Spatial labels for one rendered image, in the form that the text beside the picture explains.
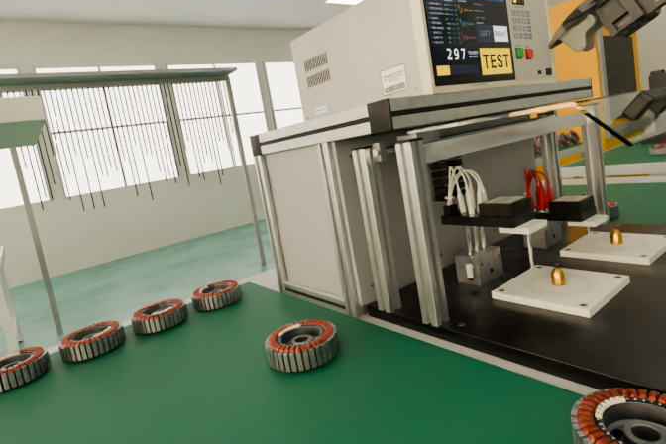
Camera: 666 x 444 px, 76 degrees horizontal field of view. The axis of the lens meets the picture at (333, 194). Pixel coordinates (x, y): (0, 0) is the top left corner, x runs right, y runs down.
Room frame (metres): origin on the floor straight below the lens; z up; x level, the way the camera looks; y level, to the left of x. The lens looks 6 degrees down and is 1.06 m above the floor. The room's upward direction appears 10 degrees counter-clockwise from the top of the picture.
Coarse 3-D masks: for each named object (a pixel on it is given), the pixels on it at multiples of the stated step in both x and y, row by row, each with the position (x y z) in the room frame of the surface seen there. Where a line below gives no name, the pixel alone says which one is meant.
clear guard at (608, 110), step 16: (608, 96) 0.57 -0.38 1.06; (624, 96) 0.60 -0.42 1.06; (528, 112) 0.56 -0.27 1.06; (592, 112) 0.50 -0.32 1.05; (608, 112) 0.52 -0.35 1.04; (432, 128) 0.69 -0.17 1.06; (608, 128) 0.49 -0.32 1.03; (624, 128) 0.50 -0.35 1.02; (640, 128) 0.51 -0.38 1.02; (656, 128) 0.53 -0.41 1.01
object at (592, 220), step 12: (552, 204) 0.87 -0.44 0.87; (564, 204) 0.85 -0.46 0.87; (576, 204) 0.83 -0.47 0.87; (588, 204) 0.84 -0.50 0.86; (540, 216) 0.89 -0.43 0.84; (552, 216) 0.87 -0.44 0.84; (564, 216) 0.85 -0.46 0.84; (576, 216) 0.83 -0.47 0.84; (588, 216) 0.84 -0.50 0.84; (600, 216) 0.84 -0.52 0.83
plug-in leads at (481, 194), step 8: (456, 168) 0.76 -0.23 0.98; (456, 176) 0.78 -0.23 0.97; (464, 176) 0.75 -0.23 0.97; (456, 184) 0.77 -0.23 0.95; (480, 184) 0.77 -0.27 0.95; (448, 192) 0.79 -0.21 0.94; (472, 192) 0.79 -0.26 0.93; (480, 192) 0.76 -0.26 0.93; (448, 200) 0.79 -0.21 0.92; (472, 200) 0.75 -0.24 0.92; (480, 200) 0.75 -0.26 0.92; (448, 208) 0.78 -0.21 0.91; (456, 208) 0.79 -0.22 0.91; (464, 208) 0.77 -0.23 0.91; (472, 208) 0.74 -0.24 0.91
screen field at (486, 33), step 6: (480, 30) 0.81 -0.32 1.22; (486, 30) 0.82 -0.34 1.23; (492, 30) 0.83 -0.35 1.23; (498, 30) 0.85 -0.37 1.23; (504, 30) 0.86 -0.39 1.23; (480, 36) 0.81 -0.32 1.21; (486, 36) 0.82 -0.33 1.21; (492, 36) 0.83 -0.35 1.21; (498, 36) 0.84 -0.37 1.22; (504, 36) 0.86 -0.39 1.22
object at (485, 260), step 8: (472, 248) 0.80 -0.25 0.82; (480, 248) 0.79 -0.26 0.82; (488, 248) 0.78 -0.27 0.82; (496, 248) 0.77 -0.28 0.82; (456, 256) 0.77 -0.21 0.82; (464, 256) 0.76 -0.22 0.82; (472, 256) 0.75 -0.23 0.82; (480, 256) 0.74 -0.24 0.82; (488, 256) 0.75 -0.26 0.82; (496, 256) 0.77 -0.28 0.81; (456, 264) 0.77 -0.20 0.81; (464, 264) 0.76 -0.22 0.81; (480, 264) 0.74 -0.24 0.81; (488, 264) 0.75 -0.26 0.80; (496, 264) 0.77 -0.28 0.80; (464, 272) 0.76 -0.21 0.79; (480, 272) 0.74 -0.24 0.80; (488, 272) 0.75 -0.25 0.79; (496, 272) 0.77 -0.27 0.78; (464, 280) 0.76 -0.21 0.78; (472, 280) 0.75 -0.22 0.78; (480, 280) 0.74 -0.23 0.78; (488, 280) 0.75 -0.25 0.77
